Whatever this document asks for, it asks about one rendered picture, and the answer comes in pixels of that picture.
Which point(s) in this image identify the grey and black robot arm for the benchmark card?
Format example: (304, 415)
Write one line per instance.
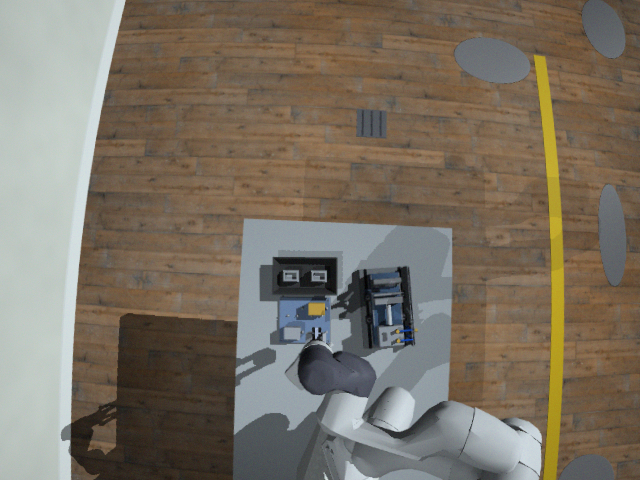
(450, 430)

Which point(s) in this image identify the yellow block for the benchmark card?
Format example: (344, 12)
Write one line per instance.
(316, 309)

